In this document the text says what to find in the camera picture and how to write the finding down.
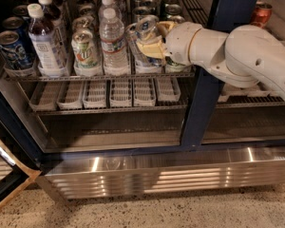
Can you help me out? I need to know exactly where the front green soda can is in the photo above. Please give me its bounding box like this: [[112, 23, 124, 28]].
[[165, 57, 191, 73]]

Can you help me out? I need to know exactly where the blue pepsi can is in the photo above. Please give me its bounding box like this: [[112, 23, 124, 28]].
[[0, 30, 32, 70], [2, 16, 30, 44]]

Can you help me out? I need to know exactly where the dark tea bottle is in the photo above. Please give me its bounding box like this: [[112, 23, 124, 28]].
[[38, 0, 67, 47], [28, 4, 66, 69]]

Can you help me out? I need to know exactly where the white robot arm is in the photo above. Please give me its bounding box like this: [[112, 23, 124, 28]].
[[137, 21, 285, 102]]

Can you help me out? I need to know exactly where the wire shelf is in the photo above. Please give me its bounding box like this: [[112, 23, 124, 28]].
[[17, 76, 285, 116], [3, 0, 213, 83]]

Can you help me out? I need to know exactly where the green soda can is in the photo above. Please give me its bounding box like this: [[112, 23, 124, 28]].
[[165, 57, 191, 73], [163, 4, 181, 17], [168, 15, 185, 24]]

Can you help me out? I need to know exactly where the blue fridge door frame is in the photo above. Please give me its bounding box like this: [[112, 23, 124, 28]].
[[181, 0, 257, 150]]

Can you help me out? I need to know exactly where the red soda can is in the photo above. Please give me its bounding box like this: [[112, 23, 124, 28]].
[[250, 3, 273, 28]]

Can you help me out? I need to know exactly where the top wire shelf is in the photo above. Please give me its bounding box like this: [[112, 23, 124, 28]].
[[3, 0, 213, 83]]

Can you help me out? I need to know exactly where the open fridge door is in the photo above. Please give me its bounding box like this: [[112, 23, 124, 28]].
[[0, 139, 41, 210]]

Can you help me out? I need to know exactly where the front blue pepsi can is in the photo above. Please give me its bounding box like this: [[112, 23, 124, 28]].
[[0, 30, 32, 70]]

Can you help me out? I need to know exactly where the front dark tea bottle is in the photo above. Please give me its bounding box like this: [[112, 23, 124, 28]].
[[28, 4, 66, 69]]

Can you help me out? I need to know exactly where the front clear water bottle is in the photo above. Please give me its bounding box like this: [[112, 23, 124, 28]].
[[100, 8, 128, 71]]

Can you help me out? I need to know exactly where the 7up can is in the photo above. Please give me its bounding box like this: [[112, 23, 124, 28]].
[[71, 29, 100, 68], [72, 16, 94, 32]]

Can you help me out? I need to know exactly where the steel fridge bottom grille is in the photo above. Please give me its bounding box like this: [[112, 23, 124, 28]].
[[36, 146, 285, 202]]

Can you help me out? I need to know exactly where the front 7up can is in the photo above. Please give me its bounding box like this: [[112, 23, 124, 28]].
[[71, 29, 100, 68]]

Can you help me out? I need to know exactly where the red bull can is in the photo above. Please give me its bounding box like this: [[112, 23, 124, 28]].
[[125, 23, 151, 67], [132, 7, 149, 23], [140, 0, 157, 15], [134, 14, 165, 68]]

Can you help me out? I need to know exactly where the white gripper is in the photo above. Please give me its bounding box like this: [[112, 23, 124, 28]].
[[136, 21, 202, 66]]

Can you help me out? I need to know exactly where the lower wire shelf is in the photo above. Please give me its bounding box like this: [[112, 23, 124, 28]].
[[17, 76, 285, 116]]

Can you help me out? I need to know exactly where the clear water bottle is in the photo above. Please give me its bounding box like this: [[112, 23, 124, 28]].
[[98, 0, 117, 20], [100, 8, 128, 71]]

